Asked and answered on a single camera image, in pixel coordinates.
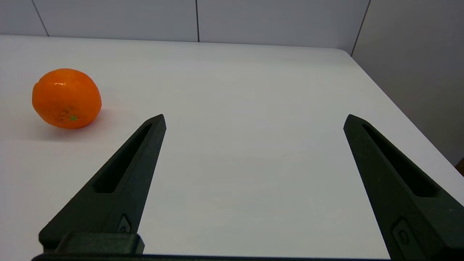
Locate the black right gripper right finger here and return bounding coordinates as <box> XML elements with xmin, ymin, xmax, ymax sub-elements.
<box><xmin>344</xmin><ymin>114</ymin><xmax>464</xmax><ymax>261</ymax></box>

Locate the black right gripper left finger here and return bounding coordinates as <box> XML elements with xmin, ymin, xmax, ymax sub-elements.
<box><xmin>39</xmin><ymin>114</ymin><xmax>166</xmax><ymax>254</ymax></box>

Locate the orange mandarin fruit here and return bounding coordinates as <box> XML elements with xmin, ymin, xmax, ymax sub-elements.
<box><xmin>32</xmin><ymin>69</ymin><xmax>102</xmax><ymax>129</ymax></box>

